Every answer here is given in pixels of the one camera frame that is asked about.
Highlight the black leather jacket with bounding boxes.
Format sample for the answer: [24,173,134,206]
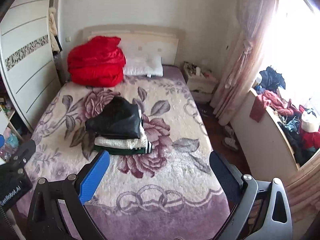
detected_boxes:
[85,96,140,140]

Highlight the white dresser with clothes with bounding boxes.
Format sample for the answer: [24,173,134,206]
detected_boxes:
[231,67,319,180]

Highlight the white slippers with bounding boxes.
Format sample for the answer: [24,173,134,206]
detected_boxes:
[222,125,239,151]

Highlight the white sliding wardrobe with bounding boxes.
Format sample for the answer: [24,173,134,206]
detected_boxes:
[1,0,61,133]

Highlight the white knitted sweater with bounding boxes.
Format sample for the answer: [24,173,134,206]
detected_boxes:
[94,110,149,150]

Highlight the white bedside table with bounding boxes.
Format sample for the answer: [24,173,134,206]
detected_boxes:
[182,61,219,103]

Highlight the red folded quilt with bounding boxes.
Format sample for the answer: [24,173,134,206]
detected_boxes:
[67,36,126,87]

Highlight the white pillow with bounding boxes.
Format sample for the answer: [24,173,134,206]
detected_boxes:
[123,55,163,77]

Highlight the beige bed headboard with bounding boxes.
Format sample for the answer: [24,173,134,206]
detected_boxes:
[82,24,185,65]

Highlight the pink curtain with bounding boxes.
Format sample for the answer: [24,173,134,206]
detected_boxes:
[210,0,278,126]

